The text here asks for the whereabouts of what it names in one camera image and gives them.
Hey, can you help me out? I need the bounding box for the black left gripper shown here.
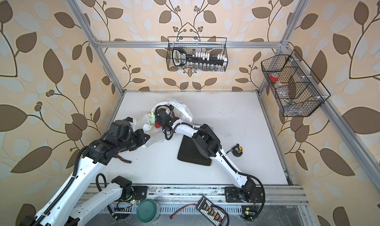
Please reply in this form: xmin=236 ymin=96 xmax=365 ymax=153
xmin=117 ymin=128 xmax=151 ymax=153

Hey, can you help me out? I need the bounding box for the white lemon-print plastic bag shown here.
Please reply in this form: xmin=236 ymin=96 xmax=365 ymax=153
xmin=138 ymin=97 xmax=193 ymax=148

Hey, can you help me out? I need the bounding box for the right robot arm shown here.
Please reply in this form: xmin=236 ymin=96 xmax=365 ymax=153
xmin=154 ymin=105 xmax=266 ymax=203

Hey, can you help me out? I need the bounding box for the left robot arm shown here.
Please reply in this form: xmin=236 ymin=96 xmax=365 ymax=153
xmin=19 ymin=120 xmax=150 ymax=226

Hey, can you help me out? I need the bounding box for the black square tray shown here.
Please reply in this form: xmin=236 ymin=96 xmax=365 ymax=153
xmin=177 ymin=135 xmax=211 ymax=166

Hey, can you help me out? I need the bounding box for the black socket tool set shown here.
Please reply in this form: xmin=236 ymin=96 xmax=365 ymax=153
xmin=171 ymin=47 xmax=228 ymax=67

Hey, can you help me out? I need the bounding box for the green round lid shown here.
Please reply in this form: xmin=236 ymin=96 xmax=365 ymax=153
xmin=136 ymin=199 xmax=159 ymax=223

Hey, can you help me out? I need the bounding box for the yellow black tape measure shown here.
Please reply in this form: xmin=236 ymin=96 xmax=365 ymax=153
xmin=231 ymin=144 xmax=243 ymax=157

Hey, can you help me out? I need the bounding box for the black connector board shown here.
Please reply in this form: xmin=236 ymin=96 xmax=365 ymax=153
xmin=196 ymin=196 xmax=230 ymax=226

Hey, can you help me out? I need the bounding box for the red-capped plastic bottle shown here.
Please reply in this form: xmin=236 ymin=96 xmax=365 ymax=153
xmin=269 ymin=72 xmax=280 ymax=84

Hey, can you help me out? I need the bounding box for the small electronics board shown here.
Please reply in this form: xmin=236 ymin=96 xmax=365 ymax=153
xmin=241 ymin=205 xmax=258 ymax=222

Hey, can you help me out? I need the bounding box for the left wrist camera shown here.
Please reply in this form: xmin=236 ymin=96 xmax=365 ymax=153
xmin=124 ymin=117 xmax=134 ymax=123

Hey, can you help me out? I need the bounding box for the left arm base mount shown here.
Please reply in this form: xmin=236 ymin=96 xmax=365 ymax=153
xmin=132 ymin=185 xmax=148 ymax=201

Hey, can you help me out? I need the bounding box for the back wire basket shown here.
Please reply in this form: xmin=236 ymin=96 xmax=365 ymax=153
xmin=166 ymin=35 xmax=229 ymax=72

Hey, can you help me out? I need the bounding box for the wire basket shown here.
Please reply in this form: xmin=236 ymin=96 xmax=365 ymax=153
xmin=261 ymin=50 xmax=331 ymax=117
xmin=166 ymin=35 xmax=229 ymax=72

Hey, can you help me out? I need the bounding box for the red black wire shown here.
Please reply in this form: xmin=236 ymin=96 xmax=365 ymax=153
xmin=169 ymin=204 xmax=198 ymax=220

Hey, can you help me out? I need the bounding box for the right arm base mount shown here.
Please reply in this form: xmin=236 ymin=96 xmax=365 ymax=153
xmin=224 ymin=186 xmax=265 ymax=204

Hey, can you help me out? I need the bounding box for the right wire basket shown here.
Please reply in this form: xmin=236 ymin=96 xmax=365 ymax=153
xmin=261 ymin=50 xmax=331 ymax=117

